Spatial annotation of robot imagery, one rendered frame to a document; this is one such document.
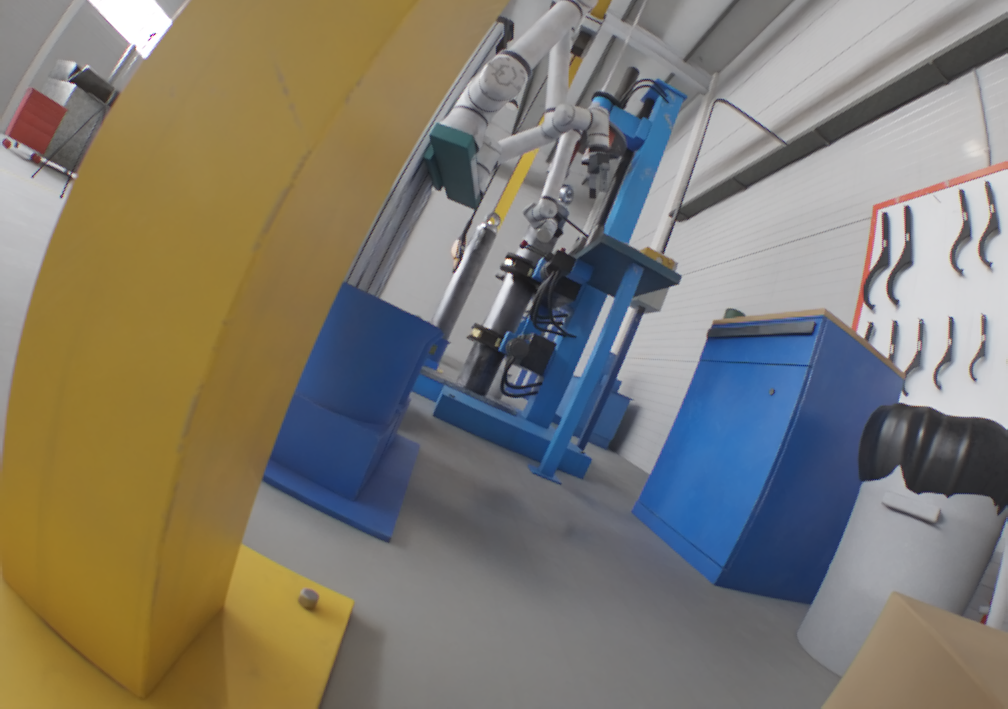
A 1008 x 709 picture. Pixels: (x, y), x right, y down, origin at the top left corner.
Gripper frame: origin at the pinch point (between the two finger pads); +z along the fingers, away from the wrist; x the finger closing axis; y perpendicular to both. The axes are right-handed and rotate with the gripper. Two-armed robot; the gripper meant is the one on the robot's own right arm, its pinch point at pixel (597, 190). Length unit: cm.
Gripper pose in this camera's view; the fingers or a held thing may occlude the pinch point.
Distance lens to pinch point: 176.3
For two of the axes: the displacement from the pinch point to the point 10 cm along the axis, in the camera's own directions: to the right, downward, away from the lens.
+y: -9.9, -0.3, -1.2
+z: -0.4, 10.0, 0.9
